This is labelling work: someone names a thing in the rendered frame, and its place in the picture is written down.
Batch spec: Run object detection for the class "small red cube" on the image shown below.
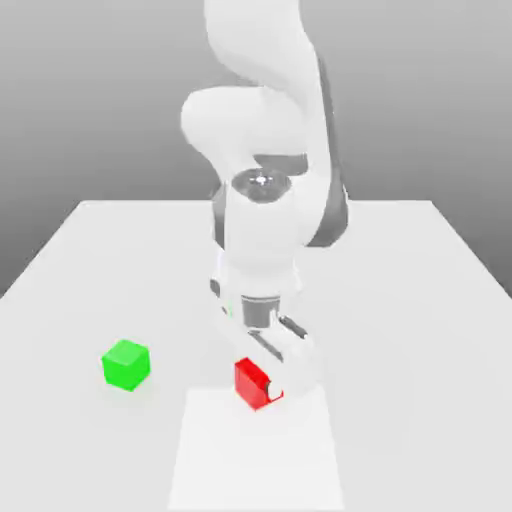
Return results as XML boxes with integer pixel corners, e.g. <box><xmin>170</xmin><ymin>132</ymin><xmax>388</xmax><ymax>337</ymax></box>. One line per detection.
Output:
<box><xmin>234</xmin><ymin>356</ymin><xmax>285</xmax><ymax>412</ymax></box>

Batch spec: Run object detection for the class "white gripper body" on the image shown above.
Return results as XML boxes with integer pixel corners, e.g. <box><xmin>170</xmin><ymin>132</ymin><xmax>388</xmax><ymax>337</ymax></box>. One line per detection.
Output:
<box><xmin>218</xmin><ymin>308</ymin><xmax>324</xmax><ymax>400</ymax></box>

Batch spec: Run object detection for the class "small green cube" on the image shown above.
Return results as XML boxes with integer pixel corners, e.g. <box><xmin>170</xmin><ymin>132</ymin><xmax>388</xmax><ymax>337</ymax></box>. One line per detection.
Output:
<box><xmin>100</xmin><ymin>338</ymin><xmax>152</xmax><ymax>393</ymax></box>

